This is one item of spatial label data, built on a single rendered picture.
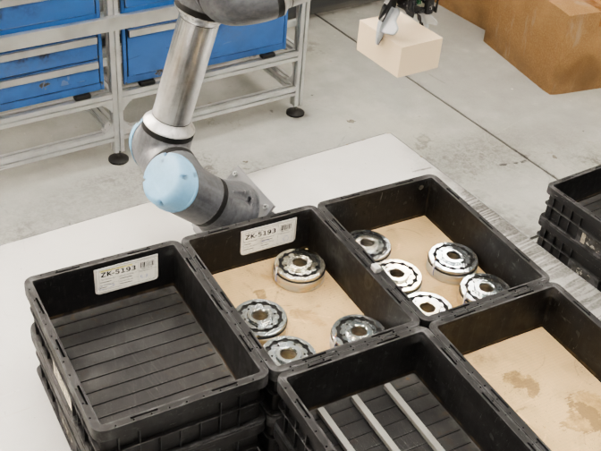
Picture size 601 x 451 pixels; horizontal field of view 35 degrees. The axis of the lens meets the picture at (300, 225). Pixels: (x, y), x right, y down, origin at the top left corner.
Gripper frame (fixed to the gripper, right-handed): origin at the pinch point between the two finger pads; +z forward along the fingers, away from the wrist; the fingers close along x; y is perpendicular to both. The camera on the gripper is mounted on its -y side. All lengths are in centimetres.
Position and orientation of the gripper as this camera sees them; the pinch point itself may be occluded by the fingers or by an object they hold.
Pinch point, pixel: (399, 38)
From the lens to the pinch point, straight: 225.4
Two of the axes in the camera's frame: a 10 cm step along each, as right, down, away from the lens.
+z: -0.7, 8.0, 5.9
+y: 5.5, 5.3, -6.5
